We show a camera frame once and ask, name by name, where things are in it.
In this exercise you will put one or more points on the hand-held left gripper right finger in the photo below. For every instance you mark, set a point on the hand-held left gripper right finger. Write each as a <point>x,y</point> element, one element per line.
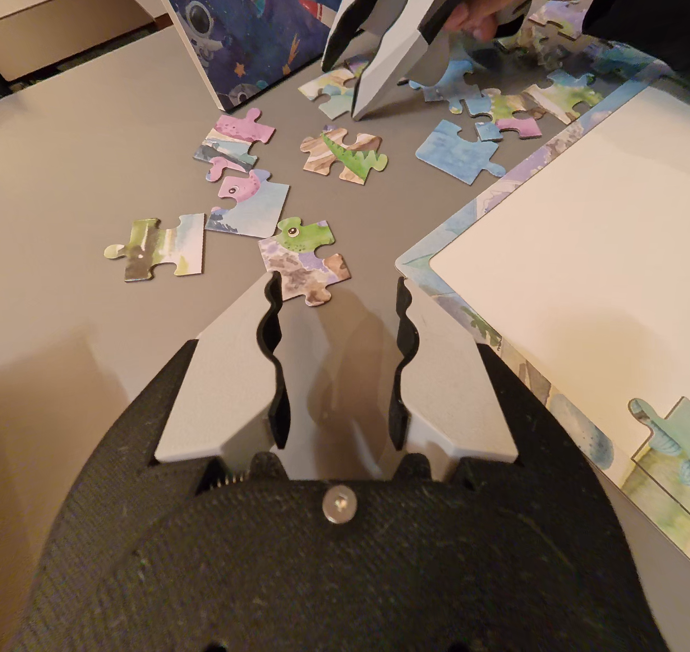
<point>458,398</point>

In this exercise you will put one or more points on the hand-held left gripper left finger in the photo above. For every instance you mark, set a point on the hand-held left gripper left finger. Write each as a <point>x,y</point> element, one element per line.
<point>221,393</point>

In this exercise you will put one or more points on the green beige jigsaw piece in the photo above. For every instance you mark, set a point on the green beige jigsaw piece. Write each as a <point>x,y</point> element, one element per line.
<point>345,155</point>

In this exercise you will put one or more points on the light blue jigsaw piece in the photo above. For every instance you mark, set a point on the light blue jigsaw piece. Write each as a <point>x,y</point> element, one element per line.
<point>458,150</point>

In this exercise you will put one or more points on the puzzle tray with painted border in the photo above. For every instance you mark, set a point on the puzzle tray with painted border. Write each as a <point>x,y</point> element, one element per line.
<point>539,312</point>

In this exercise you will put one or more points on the pile of jigsaw pieces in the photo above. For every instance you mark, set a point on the pile of jigsaw pieces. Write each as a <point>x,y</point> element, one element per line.
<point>560,96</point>

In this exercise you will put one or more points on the green dinosaur head jigsaw piece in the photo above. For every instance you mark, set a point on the green dinosaur head jigsaw piece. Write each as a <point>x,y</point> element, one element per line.
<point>302,263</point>

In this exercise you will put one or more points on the pale blue yellow jigsaw piece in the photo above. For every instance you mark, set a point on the pale blue yellow jigsaw piece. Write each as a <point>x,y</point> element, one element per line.
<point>668,436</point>

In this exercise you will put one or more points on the person's right forearm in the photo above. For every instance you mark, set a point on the person's right forearm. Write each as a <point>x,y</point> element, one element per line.
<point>647,15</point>

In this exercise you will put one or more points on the illustrated puzzle box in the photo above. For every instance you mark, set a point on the illustrated puzzle box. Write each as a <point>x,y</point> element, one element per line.
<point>242,26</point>

